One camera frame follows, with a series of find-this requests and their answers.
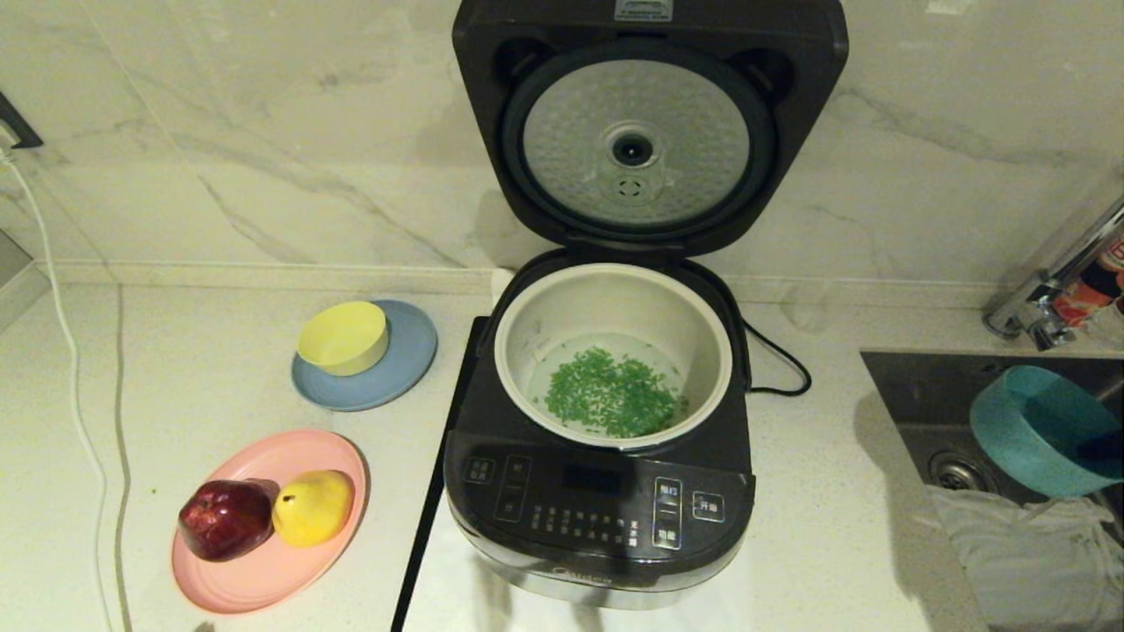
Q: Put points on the yellow bowl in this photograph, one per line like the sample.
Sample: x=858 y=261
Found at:
x=342 y=336

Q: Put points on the teal bowl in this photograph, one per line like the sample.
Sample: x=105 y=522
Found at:
x=1019 y=439

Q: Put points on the red apple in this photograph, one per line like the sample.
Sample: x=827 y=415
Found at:
x=224 y=520

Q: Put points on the round sink drain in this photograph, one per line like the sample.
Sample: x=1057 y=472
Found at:
x=953 y=474

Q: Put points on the white crumpled cloth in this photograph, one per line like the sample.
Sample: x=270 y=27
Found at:
x=1027 y=570

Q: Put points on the white inner pot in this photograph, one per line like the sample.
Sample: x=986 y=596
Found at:
x=615 y=298

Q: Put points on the steel sink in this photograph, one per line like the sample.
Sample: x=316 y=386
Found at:
x=922 y=395

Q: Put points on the blue plate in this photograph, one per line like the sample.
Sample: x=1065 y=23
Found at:
x=408 y=358

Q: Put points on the black wall socket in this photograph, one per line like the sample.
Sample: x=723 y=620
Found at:
x=16 y=123

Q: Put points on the black rice cooker lid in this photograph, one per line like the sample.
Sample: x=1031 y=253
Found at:
x=492 y=158

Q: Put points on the yellow pear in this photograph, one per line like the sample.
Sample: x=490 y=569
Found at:
x=313 y=507

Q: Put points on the chopped green vegetables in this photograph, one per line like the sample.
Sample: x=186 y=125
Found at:
x=610 y=395

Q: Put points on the black rice cooker base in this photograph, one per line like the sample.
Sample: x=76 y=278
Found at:
x=562 y=500

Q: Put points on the chrome faucet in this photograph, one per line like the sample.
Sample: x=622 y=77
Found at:
x=1041 y=312

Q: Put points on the pink plate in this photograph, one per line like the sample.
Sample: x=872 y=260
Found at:
x=263 y=578

